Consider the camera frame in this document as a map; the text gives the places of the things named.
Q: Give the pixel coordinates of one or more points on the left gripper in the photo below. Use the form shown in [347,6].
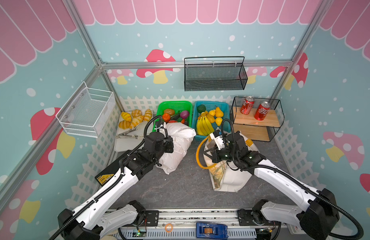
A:
[169,141]

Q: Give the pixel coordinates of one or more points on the white plastic grocery bag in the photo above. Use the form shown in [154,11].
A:
[182,138]

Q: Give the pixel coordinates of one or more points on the white wire wall basket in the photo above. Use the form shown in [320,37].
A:
[86,111]

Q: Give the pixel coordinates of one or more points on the yellow lemon fruit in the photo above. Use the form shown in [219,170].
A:
[218,121]

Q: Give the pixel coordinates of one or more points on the round bread roll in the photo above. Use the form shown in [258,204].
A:
[136,113]

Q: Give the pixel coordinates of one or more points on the striped bread loaf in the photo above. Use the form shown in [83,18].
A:
[148,115]

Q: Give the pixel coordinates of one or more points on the black wire wooden shelf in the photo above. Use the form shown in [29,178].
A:
[257,130]

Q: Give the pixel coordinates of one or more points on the brown potato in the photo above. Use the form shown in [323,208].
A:
[170,112]

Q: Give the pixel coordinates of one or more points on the purple onion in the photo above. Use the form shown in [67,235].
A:
[184,114]

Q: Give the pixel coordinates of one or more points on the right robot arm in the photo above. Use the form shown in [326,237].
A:
[314,211]

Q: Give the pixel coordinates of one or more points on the yellow pear fruit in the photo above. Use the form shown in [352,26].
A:
[218,113]

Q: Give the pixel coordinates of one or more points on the green plastic basket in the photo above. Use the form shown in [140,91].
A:
[176,111]

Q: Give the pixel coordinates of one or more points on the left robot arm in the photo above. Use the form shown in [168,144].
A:
[89,221]

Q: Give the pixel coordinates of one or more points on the left red cola can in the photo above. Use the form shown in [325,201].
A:
[247,105]

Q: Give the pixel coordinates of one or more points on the red cola can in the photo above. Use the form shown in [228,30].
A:
[262,111]
[247,105]

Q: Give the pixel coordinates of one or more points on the green avocado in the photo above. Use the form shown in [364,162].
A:
[201,108]

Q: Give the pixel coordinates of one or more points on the right red cola can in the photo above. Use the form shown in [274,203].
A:
[262,111]

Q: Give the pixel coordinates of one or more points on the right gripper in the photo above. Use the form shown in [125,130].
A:
[215,154]

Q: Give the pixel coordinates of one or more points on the white canvas tote bag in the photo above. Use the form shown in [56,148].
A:
[224,178]

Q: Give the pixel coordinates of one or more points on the black mesh wall basket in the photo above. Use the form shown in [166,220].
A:
[214,74]

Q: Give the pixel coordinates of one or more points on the orange rubber band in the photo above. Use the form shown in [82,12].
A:
[169,228]

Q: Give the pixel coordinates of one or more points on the teal plastic basket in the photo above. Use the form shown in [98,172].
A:
[210,113]

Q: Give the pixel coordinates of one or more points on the banana bunch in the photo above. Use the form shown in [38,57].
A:
[204,126]

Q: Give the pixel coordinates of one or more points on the blue tape dispenser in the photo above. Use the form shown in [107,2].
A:
[211,231]

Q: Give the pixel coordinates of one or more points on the metal tongs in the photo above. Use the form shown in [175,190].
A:
[121,136]
[136,128]

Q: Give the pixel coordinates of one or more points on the white cutting board tray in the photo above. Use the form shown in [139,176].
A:
[122,145]

